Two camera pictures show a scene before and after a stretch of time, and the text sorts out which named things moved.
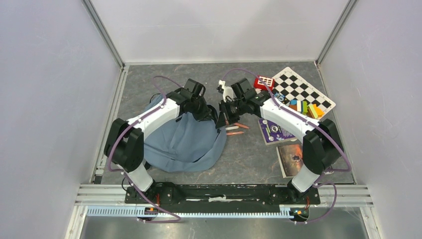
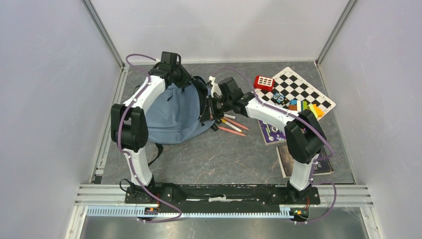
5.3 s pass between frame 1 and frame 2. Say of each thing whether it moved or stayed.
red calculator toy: stayed
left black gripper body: moved
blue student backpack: moved
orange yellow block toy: stayed
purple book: stayed
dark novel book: stayed
